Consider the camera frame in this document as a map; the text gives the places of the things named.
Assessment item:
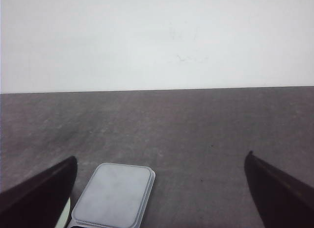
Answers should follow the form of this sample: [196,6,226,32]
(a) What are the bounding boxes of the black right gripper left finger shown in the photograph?
[0,156,78,228]

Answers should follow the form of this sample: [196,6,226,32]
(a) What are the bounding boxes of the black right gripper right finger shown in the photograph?
[244,151,314,228]

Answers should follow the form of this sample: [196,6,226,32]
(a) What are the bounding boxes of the pale green plate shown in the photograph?
[55,198,71,228]

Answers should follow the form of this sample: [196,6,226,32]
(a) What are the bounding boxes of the silver digital kitchen scale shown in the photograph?
[68,163,156,228]

